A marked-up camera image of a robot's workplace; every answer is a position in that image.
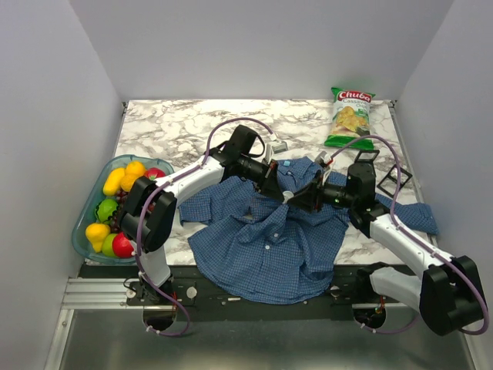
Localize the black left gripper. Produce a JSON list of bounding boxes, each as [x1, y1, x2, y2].
[[238, 155, 285, 203]]

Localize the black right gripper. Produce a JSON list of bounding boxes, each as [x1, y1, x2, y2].
[[287, 170, 357, 214]]

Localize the blue checked shirt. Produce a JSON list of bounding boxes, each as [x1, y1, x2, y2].
[[177, 156, 440, 306]]

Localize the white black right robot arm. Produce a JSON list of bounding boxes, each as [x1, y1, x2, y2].
[[284, 160, 490, 335]]

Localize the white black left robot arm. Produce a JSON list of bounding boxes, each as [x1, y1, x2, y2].
[[117, 125, 287, 304]]

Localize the green cassava chips bag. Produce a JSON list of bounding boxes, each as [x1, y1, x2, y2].
[[324, 87, 374, 148]]

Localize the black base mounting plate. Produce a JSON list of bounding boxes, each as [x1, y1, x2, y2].
[[123, 266, 384, 324]]

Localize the orange fruit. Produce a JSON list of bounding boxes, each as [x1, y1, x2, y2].
[[120, 173, 139, 193], [125, 160, 146, 177]]

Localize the dark purple grapes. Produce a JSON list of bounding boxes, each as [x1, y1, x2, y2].
[[109, 190, 128, 234]]

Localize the yellow mango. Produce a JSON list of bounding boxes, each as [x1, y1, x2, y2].
[[102, 167, 126, 197]]

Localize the green apple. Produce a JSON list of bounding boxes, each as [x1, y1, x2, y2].
[[102, 234, 117, 258]]

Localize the teal plastic fruit basket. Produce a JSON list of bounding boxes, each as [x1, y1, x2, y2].
[[72, 154, 175, 266]]

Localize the yellow pear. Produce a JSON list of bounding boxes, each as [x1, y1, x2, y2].
[[85, 223, 111, 253]]

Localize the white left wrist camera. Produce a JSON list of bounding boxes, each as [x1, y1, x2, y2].
[[262, 140, 288, 165]]

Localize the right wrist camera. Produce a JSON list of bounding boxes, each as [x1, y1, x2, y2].
[[314, 151, 334, 189]]

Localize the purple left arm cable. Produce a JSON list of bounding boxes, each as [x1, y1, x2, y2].
[[134, 117, 277, 338]]

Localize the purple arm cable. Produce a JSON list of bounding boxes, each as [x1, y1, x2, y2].
[[134, 117, 277, 338], [330, 134, 490, 336]]

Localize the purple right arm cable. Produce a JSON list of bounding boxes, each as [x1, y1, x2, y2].
[[330, 134, 490, 336]]

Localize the aluminium frame rail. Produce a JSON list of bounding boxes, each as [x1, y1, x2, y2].
[[61, 277, 136, 310]]

